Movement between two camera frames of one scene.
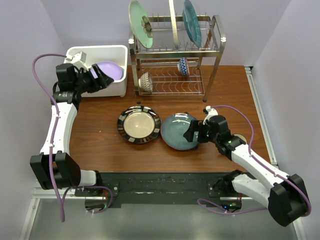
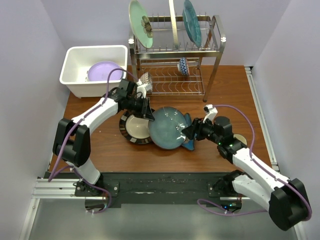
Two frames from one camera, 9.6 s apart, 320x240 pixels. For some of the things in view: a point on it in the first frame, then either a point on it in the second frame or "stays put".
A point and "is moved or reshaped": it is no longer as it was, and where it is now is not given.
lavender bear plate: x=112 y=69 stays put
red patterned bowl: x=145 y=82 stays put
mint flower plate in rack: x=141 y=23 stays put
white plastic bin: x=117 y=54 stays put
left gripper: x=103 y=80 → x=145 y=109
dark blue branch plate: x=174 y=127 is moved or reshaped
